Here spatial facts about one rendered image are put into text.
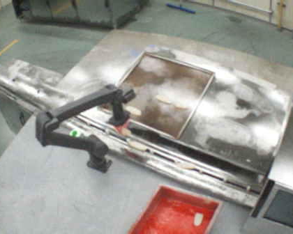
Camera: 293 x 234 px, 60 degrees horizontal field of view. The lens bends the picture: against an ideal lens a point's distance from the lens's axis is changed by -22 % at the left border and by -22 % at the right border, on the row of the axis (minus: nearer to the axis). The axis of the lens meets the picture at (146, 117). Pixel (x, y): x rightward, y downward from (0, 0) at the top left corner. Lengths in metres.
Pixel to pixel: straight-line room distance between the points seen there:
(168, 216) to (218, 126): 0.55
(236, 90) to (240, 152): 0.41
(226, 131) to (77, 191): 0.82
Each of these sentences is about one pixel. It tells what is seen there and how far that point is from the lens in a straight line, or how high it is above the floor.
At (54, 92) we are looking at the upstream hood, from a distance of 1.98.
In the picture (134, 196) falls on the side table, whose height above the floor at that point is 0.82.
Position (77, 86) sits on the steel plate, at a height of 0.82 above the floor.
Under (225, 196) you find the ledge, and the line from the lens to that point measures 1.39.
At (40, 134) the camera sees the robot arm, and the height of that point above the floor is 1.25.
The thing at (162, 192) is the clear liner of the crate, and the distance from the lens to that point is 1.39.
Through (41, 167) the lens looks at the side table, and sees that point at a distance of 1.71.
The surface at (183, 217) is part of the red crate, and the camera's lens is 1.37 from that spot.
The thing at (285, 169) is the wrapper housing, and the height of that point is 1.30.
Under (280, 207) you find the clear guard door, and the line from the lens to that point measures 1.07.
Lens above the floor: 2.07
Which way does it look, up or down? 45 degrees down
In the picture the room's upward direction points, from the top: 8 degrees counter-clockwise
